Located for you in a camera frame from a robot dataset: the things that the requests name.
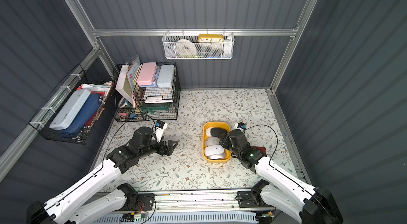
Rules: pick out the dark blue case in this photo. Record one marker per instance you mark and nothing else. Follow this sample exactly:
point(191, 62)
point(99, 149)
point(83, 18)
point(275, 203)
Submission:
point(87, 111)

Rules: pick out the yellow clock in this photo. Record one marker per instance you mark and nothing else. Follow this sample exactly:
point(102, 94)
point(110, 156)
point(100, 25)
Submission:
point(210, 38)

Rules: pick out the red small box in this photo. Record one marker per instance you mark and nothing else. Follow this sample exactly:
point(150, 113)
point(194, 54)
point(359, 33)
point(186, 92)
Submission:
point(262, 149)

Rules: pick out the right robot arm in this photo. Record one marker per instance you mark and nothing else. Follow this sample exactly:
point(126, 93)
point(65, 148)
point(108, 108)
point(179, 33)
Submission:
point(278, 188)

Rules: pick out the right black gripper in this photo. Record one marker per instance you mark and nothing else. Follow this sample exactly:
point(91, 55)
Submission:
point(225, 140)

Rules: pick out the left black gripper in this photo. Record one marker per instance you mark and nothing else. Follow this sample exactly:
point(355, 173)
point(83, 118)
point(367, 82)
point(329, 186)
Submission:
point(165, 147)

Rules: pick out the light blue pencil case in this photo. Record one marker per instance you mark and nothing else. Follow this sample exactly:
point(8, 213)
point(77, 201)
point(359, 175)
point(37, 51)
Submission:
point(166, 76)

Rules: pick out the black wire side basket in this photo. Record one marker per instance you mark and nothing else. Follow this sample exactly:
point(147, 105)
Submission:
point(97, 81)

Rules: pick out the pink pencil case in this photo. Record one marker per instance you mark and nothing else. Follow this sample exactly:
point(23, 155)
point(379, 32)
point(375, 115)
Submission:
point(147, 74)

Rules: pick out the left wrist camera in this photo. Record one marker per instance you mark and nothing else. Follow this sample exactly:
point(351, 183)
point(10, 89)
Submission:
point(160, 127)

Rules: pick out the black mouse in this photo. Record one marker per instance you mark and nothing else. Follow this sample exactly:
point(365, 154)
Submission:
point(218, 132)

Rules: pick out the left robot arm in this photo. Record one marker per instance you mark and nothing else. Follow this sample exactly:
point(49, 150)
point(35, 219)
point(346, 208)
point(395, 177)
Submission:
point(72, 205)

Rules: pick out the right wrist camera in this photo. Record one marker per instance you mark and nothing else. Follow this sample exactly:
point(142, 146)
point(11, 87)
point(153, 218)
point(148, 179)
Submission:
point(241, 126)

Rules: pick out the white wire wall basket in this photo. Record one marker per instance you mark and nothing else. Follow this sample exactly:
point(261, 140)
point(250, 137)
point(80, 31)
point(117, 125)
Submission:
point(212, 51)

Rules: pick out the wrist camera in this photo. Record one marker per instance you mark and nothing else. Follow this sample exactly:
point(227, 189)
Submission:
point(241, 126)
point(160, 127)

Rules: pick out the yellow storage box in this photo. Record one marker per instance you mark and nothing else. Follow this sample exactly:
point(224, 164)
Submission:
point(215, 124)

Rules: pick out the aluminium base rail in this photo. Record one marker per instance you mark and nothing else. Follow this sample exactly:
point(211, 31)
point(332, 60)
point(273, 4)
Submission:
point(207, 206)

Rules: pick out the silver grey mouse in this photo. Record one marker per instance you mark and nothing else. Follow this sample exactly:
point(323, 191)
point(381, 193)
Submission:
point(215, 152)

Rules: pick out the black wire desk organizer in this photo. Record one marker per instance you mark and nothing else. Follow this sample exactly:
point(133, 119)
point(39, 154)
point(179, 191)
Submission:
point(151, 103)

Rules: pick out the white tape roll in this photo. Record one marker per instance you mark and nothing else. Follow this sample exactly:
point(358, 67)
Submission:
point(185, 47)

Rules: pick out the white round mouse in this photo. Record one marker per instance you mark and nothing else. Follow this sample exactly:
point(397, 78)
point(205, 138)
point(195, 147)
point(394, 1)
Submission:
point(208, 132)

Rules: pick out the white long case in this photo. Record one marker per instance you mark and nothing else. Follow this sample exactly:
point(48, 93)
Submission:
point(69, 111)

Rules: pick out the books in organizer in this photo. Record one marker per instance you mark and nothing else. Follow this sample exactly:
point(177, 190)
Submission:
point(127, 80)

